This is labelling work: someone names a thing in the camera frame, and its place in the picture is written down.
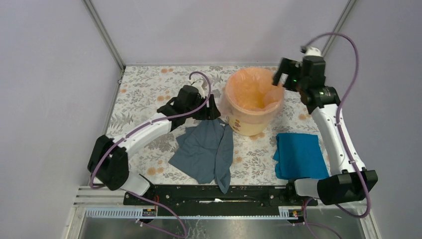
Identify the left aluminium frame post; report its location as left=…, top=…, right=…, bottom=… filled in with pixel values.
left=82, top=0, right=125, bottom=72

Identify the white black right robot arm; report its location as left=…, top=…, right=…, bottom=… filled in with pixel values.
left=273, top=55, right=378, bottom=205

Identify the aluminium frame post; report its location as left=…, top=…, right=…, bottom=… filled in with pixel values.
left=314, top=0, right=358, bottom=69
left=82, top=0, right=125, bottom=72

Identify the grey-blue shirt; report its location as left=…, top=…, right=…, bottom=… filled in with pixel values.
left=169, top=118, right=234, bottom=194

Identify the pink plastic trash bag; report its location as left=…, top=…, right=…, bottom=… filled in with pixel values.
left=220, top=67, right=286, bottom=124

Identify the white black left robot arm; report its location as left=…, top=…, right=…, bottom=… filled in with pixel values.
left=88, top=85, right=220, bottom=205

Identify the slotted cable duct rail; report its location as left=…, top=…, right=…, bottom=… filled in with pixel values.
left=85, top=207, right=303, bottom=220

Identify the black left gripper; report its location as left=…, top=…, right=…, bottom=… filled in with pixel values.
left=185, top=94, right=220, bottom=120

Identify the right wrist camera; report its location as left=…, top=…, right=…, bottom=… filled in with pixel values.
left=301, top=46, right=322, bottom=57

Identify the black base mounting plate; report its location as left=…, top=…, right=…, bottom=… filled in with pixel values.
left=144, top=184, right=306, bottom=216

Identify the bright blue cloth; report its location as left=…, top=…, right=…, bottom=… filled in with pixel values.
left=273, top=133, right=329, bottom=180

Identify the right aluminium frame post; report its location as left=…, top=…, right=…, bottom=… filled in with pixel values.
left=314, top=0, right=358, bottom=69

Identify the yellow plastic trash bin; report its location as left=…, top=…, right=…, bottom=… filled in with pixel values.
left=224, top=67, right=285, bottom=136

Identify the floral table mat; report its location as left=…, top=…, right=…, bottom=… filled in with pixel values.
left=106, top=66, right=319, bottom=185

